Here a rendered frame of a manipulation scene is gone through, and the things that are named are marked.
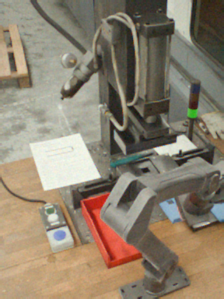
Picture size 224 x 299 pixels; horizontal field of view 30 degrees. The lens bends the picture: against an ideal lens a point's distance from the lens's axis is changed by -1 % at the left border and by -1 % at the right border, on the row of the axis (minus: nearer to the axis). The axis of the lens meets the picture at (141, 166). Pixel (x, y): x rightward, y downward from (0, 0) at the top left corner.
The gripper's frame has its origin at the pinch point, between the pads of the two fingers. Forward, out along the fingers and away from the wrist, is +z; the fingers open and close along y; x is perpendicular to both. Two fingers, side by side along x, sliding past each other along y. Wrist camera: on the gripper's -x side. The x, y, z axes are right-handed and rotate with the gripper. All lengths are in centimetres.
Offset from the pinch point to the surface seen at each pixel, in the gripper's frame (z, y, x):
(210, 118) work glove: 31, 48, -42
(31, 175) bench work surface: 31, 39, 38
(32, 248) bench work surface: 16.8, 7.8, 43.8
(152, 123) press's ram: -4.7, 30.6, 0.1
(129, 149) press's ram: -0.8, 25.4, 8.8
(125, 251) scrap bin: 11.2, -2.5, 17.4
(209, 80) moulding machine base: 49, 80, -62
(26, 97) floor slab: 202, 201, 14
